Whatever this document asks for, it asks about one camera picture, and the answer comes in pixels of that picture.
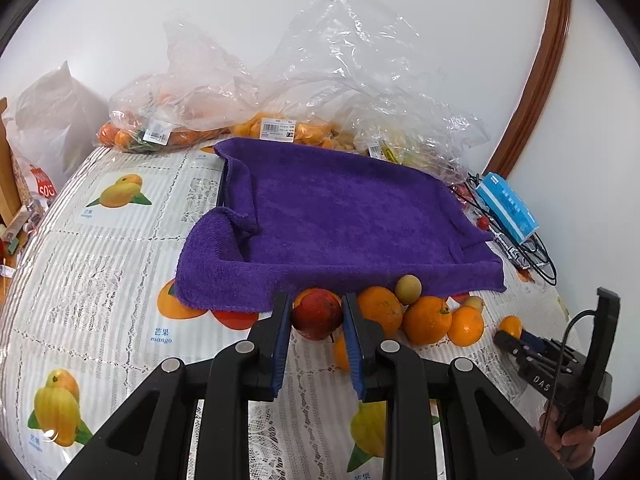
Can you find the small red fruit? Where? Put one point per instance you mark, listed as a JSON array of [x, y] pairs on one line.
[[315, 315]]

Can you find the yellow-brown round fruit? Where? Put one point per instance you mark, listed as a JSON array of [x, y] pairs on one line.
[[474, 302]]

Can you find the pile of yellow fruits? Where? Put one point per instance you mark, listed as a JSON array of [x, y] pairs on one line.
[[395, 142]]

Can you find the fruit-print tablecloth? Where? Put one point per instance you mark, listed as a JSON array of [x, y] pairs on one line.
[[100, 270]]

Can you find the white plastic bag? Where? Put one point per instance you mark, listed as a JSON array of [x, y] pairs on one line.
[[55, 115]]

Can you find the small green round fruit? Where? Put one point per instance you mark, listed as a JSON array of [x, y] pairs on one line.
[[408, 289]]

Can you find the wooden chair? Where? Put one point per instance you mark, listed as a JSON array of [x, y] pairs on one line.
[[7, 170]]

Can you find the brown wooden door frame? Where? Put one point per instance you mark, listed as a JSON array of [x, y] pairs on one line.
[[555, 35]]

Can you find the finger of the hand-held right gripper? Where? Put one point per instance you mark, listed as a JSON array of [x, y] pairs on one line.
[[536, 344], [512, 346]]

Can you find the pile of yellow-orange fruits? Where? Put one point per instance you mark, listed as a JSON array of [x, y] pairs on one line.
[[310, 132]]

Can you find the clear plastic bag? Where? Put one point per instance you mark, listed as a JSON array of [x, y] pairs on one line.
[[175, 105], [400, 125], [320, 60]]

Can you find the purple towel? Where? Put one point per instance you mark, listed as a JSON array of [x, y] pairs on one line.
[[340, 210]]

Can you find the person's right hand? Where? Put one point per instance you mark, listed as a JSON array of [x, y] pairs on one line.
[[580, 447]]

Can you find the pile of cherry tomatoes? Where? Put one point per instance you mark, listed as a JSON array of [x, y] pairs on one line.
[[461, 195]]

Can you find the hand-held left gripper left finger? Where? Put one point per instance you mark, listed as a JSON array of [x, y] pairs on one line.
[[281, 350]]

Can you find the person's right forearm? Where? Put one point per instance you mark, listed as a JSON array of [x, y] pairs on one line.
[[582, 472]]

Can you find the pile of tangerines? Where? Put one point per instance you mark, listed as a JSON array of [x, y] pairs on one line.
[[117, 137]]

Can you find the blue tissue pack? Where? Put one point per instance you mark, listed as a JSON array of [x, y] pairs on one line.
[[505, 205]]

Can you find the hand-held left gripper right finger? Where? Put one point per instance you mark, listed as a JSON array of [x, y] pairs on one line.
[[352, 355]]

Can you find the orange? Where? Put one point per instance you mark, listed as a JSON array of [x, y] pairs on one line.
[[511, 326], [465, 327], [425, 322], [382, 310], [340, 355]]

